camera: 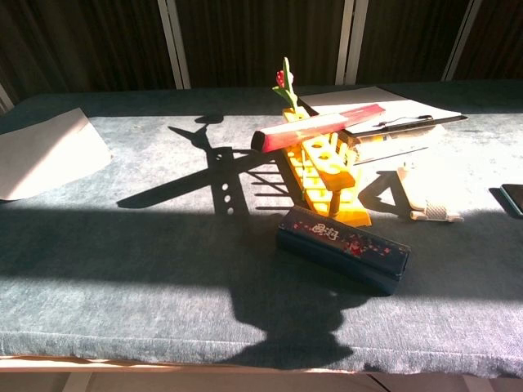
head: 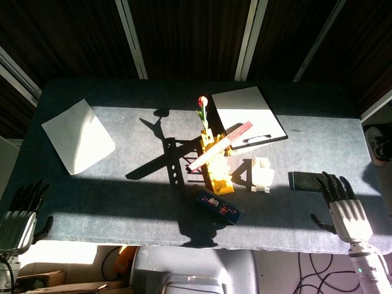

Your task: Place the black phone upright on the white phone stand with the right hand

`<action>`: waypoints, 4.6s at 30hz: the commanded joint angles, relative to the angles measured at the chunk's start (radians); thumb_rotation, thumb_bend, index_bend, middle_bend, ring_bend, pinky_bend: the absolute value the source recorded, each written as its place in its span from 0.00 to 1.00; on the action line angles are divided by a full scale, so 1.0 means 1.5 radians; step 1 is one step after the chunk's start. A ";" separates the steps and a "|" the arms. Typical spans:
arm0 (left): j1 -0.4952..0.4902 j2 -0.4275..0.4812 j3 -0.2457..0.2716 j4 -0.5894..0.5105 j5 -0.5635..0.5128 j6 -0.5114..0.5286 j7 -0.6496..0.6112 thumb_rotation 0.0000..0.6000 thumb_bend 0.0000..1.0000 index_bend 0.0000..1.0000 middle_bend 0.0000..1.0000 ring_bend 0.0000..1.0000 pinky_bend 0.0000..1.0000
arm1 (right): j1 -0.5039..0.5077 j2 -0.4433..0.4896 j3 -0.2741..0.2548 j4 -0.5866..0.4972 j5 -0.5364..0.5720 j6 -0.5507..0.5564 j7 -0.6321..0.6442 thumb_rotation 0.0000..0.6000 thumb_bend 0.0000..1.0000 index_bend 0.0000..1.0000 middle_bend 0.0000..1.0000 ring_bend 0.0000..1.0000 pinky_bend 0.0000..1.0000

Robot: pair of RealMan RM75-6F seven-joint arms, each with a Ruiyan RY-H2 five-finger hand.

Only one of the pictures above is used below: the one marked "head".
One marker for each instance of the artificial red tulip flower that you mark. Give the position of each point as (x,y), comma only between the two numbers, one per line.
(203,114)

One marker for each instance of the black clipboard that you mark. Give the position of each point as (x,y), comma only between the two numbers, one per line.
(258,144)

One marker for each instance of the black smartphone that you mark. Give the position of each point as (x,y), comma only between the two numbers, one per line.
(304,182)

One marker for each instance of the white window frame bar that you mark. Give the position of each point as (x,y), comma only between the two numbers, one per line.
(16,76)
(318,39)
(131,36)
(378,105)
(246,39)

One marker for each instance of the flat brown cardboard box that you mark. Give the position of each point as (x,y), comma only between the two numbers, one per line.
(76,288)

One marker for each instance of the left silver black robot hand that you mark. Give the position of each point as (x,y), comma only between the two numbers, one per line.
(16,228)

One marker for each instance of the yellow wooden rack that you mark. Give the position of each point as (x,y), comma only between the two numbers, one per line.
(221,179)

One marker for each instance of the white paper under clip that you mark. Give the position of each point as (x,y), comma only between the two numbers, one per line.
(245,113)

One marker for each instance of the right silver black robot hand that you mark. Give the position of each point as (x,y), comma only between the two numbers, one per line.
(349,217)

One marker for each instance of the loose white paper sheet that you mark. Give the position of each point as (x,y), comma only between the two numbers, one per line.
(78,137)

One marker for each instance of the orange device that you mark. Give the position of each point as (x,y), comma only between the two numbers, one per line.
(125,258)

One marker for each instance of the dark blue-grey table cloth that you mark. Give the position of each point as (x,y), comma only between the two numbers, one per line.
(122,208)

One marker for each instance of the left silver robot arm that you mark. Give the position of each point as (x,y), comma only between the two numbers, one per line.
(7,269)

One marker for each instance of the white phone stand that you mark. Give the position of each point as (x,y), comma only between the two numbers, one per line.
(261,176)

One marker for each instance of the dark blue printed box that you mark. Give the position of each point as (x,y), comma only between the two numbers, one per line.
(219,206)

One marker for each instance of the grey robot torso shell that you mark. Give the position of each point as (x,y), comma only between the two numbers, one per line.
(153,266)

